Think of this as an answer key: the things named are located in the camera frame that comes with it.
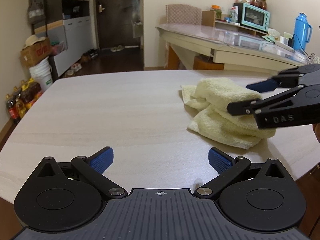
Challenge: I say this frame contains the red jar on oven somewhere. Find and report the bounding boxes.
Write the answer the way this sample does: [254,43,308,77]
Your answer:
[257,0,267,10]

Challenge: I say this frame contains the wooden shelf riser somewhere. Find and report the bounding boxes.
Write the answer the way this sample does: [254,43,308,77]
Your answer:
[201,11,267,37]

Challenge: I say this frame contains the cream dining table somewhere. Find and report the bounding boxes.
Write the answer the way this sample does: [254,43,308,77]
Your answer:
[157,24,310,73]

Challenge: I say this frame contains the dark wooden door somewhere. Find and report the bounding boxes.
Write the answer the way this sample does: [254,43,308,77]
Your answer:
[95,0,140,50]

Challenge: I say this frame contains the straw hat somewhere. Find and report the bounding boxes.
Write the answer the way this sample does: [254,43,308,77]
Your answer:
[23,35,46,49]

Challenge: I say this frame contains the hanging grey bag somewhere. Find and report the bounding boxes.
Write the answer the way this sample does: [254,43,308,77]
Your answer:
[27,0,46,25]

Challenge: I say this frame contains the white plastic bucket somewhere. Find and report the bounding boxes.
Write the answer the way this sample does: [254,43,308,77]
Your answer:
[29,57,53,92]

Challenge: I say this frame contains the blue thermos jug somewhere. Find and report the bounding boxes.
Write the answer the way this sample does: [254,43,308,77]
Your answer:
[293,12,312,51]

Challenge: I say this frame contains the quilted pink chair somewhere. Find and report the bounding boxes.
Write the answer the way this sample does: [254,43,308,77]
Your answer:
[165,4,202,25]

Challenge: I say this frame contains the grey white cabinet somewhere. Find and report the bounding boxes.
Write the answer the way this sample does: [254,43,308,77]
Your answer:
[45,0,93,79]

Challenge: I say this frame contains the cardboard box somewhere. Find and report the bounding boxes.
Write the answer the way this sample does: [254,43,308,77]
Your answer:
[20,37,52,68]

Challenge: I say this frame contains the teal toaster oven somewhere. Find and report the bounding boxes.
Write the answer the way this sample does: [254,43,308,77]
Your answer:
[233,3,271,33]

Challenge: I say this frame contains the pale yellow towel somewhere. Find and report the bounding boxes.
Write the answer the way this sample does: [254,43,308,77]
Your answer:
[181,77,276,150]

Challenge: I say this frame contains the orange lid jar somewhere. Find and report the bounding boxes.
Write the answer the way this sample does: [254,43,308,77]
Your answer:
[211,5,222,20]

